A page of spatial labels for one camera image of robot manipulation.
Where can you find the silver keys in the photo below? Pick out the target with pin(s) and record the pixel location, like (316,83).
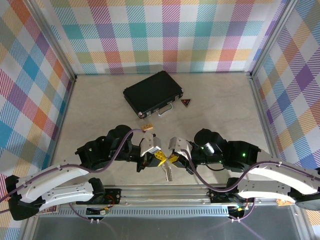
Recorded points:
(168,172)

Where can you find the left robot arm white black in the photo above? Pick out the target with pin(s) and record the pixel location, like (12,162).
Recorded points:
(57,185)

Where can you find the small orange wooden tile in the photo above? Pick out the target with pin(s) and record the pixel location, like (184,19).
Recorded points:
(147,127)

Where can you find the black triangular badge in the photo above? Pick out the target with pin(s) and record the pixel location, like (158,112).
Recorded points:
(186,102)

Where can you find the grey metal sheet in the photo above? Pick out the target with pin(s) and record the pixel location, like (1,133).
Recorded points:
(162,230)

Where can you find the small orange sticker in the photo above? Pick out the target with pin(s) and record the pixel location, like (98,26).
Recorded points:
(283,202)

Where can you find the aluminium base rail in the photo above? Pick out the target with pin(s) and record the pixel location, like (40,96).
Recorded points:
(162,197)

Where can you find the aluminium side rail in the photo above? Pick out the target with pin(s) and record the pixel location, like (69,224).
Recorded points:
(264,125)
(61,125)

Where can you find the aluminium frame post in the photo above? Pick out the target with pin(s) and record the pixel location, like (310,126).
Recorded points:
(53,42)
(271,37)

